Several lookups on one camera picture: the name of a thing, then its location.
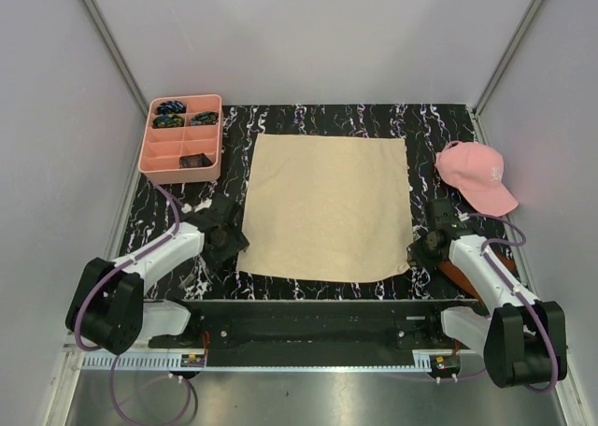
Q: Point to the blue patterned object top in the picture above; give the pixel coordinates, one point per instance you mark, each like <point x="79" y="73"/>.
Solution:
<point x="171" y="107"/>

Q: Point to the clear plastic utensils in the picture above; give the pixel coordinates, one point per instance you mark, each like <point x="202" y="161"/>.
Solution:
<point x="193" y="274"/>

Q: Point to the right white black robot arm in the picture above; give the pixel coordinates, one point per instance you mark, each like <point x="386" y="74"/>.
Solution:
<point x="522" y="340"/>

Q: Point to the beige cloth napkin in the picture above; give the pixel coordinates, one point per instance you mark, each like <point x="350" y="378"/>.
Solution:
<point x="327" y="208"/>

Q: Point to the pink baseball cap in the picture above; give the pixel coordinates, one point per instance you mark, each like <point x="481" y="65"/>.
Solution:
<point x="476" y="171"/>

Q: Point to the grey slotted cable duct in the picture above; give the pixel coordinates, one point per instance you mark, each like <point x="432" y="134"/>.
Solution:
<point x="160" y="361"/>

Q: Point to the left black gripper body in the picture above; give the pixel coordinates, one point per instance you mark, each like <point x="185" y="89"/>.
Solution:
<point x="216" y="254"/>

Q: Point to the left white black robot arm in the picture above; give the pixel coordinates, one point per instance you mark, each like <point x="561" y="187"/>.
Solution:
<point x="109" y="311"/>

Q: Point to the brown suede cloth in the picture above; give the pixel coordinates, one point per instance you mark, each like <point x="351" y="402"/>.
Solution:
<point x="458" y="277"/>

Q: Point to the black marbled table mat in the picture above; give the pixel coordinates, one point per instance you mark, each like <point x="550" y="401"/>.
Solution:
<point x="425" y="128"/>

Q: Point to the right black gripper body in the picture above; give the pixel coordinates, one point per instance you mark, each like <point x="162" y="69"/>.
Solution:
<point x="423" y="253"/>

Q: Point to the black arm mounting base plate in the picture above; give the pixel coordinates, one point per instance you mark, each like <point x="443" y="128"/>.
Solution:
<point x="391" y="335"/>

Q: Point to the blue patterned object right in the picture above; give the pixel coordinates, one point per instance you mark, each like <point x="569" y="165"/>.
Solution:
<point x="204" y="118"/>

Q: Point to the left orange connector box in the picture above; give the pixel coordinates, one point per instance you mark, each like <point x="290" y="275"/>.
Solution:
<point x="193" y="360"/>

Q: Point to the dark patterned object in box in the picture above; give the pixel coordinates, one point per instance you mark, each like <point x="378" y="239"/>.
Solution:
<point x="194" y="161"/>

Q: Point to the blue yellow patterned object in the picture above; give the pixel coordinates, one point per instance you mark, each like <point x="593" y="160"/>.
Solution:
<point x="168" y="121"/>

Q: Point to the pink plastic divided organizer box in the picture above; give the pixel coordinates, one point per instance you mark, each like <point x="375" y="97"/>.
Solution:
<point x="162" y="148"/>

